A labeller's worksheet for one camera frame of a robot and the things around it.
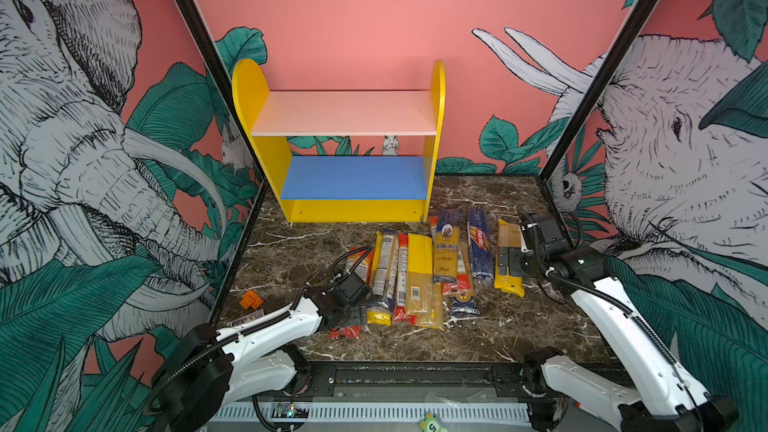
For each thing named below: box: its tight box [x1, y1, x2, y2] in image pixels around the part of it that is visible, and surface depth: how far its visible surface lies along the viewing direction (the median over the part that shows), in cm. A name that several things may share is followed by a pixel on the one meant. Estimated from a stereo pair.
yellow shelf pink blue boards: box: [232, 59, 446, 223], surface depth 101 cm
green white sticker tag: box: [419, 413, 448, 432], surface depth 69 cm
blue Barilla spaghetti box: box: [469, 207, 494, 280], surface depth 98 cm
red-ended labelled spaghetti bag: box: [428, 216, 473, 295], surface depth 91 cm
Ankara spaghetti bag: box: [433, 208, 460, 285], surface depth 92 cm
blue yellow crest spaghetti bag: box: [451, 292, 481, 316], surface depth 86 cm
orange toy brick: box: [239, 289, 265, 310], surface depth 88 cm
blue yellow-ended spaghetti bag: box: [367, 233, 399, 327], surface depth 87 cm
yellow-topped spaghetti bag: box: [406, 233, 445, 331], surface depth 87 cm
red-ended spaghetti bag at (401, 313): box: [393, 233, 417, 325], surface depth 87 cm
